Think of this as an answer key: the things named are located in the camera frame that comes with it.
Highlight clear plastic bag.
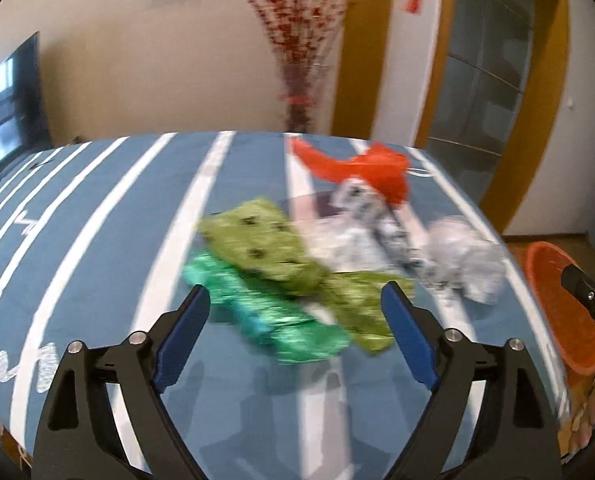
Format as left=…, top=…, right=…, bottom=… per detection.
left=422, top=216, right=506, bottom=304

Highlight dark green plastic bag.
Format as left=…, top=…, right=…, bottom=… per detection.
left=182, top=252, right=352, bottom=364

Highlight orange plastic waste basket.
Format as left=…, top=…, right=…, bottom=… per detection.
left=523, top=242, right=595, bottom=386

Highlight patterned slippers on floor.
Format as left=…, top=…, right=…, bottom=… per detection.
left=558, top=374, right=595, bottom=462

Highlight blue striped tablecloth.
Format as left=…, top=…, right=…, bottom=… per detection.
left=0, top=131, right=569, bottom=479

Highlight white printed plastic bag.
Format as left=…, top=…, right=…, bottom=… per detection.
left=295, top=177, right=437, bottom=280

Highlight orange-red plastic bag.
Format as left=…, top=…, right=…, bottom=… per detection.
left=290, top=136, right=410, bottom=206

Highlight light green plastic bag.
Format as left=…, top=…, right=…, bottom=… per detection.
left=198, top=197, right=413, bottom=354

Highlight frosted glass sliding door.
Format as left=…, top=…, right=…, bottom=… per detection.
left=427, top=0, right=534, bottom=203

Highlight black flat television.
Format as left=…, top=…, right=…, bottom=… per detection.
left=0, top=32, right=52, bottom=179

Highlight glass floor vase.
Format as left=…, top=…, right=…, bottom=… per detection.
left=280, top=62, right=334, bottom=133

